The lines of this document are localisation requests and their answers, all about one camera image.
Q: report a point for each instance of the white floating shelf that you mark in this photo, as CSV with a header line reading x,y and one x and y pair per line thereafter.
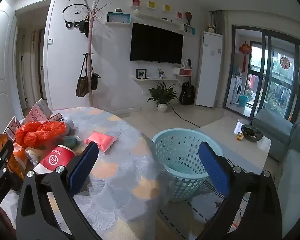
x,y
152,79

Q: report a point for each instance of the white coffee table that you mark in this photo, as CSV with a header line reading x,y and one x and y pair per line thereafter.
x,y
222,132

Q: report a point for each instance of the grey blue sofa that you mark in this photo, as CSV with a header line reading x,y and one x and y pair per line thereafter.
x,y
272,127

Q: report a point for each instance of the white panel door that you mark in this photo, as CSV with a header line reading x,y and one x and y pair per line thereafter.
x,y
1,80

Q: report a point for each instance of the light blue plastic basket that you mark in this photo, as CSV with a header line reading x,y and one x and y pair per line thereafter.
x,y
175,155

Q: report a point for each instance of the small white red-print carton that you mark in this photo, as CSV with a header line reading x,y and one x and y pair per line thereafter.
x,y
56,117

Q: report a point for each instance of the round dark paddle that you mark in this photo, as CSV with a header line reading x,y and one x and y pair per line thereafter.
x,y
188,15

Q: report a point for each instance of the round red window sticker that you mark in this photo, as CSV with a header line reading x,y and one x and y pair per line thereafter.
x,y
285,63

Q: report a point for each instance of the potted green plant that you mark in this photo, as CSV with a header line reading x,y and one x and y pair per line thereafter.
x,y
162,95

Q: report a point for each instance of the blue bucket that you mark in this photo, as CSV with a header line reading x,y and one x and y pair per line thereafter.
x,y
243,101

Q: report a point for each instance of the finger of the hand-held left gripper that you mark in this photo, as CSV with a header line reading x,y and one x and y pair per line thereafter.
x,y
2,160

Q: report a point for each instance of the small pink wall cube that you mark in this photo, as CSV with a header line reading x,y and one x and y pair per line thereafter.
x,y
179,15

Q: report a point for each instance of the black hat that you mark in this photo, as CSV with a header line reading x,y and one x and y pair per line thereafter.
x,y
84,28

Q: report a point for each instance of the long white wall shelf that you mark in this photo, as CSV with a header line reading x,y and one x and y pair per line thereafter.
x,y
155,19

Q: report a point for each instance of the brown handbag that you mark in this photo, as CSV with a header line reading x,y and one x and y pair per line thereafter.
x,y
82,86

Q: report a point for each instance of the large white red-print carton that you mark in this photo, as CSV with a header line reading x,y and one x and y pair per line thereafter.
x,y
40,111

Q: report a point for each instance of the yellow wall cube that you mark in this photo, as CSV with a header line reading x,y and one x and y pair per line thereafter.
x,y
152,4
167,8

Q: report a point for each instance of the white router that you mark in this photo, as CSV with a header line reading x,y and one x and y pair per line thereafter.
x,y
186,65

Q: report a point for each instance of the pink soft packet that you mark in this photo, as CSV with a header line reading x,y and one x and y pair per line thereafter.
x,y
101,141

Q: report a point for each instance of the orange plastic bag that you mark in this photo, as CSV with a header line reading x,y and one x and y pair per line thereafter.
x,y
35,132

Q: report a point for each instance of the small black bag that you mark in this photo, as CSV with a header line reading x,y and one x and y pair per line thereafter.
x,y
95,80

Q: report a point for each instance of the small plant in pot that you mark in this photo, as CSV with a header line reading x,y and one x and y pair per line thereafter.
x,y
211,28

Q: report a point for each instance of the green soft packet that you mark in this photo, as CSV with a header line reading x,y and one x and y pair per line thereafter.
x,y
72,141

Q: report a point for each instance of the white washing machine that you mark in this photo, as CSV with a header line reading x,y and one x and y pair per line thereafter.
x,y
237,90

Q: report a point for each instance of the white pink wall box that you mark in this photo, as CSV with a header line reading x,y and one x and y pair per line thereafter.
x,y
183,72

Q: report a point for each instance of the glass sliding door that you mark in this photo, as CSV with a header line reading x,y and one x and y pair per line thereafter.
x,y
267,67

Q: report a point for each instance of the blue cube shelf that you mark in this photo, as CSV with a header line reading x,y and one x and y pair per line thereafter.
x,y
192,31

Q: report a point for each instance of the round patterned table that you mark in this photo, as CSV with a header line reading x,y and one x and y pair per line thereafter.
x,y
120,180

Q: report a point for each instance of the orange snack bag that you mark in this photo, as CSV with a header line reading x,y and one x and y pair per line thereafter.
x,y
17,160

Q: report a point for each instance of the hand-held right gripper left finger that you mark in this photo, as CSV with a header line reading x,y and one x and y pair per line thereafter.
x,y
83,165

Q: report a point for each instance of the small figurine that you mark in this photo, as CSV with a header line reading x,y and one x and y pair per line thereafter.
x,y
161,73

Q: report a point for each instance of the red paper cup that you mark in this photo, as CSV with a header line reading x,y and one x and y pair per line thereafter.
x,y
56,158

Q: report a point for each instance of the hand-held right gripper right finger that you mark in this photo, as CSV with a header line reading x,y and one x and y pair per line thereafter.
x,y
213,170

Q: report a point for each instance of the teal box shelf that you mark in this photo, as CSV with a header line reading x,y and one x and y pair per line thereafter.
x,y
118,23

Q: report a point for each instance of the white folded card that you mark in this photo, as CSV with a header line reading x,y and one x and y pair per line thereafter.
x,y
238,126

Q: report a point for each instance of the dark ashtray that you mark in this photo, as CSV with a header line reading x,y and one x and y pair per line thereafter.
x,y
252,133

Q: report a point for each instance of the grey curtain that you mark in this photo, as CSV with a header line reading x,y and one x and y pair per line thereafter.
x,y
217,20

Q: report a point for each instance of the small red yellow cube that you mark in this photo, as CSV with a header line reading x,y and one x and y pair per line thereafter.
x,y
239,136

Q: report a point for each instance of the pink coat rack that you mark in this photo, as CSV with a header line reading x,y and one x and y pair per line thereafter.
x,y
90,55

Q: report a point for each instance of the butterfly picture frame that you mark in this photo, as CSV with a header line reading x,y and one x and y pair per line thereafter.
x,y
141,73

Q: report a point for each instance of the panda wall clock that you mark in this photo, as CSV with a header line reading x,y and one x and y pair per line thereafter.
x,y
75,11

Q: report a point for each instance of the red knot decoration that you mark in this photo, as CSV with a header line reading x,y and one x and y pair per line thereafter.
x,y
245,50

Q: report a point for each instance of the black television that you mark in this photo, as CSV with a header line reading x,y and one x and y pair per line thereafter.
x,y
156,43

